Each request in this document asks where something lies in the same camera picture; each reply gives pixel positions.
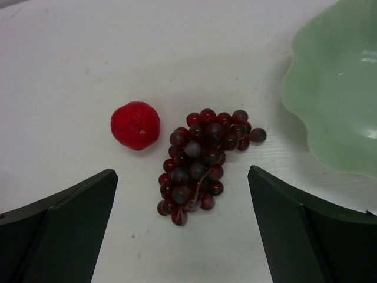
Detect green scalloped fruit bowl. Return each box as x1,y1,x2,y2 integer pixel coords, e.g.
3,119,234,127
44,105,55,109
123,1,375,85
281,1,376,177

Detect dark red fake grapes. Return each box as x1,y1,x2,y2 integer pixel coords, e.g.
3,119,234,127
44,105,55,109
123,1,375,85
157,108,267,226

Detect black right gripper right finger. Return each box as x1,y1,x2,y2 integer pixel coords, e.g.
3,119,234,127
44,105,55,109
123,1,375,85
248,166,376,283

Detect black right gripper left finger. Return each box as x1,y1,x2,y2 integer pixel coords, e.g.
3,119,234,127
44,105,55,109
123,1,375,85
1,169,118,283

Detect red fake apple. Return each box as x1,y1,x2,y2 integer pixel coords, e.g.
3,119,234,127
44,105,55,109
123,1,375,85
110,101,161,151

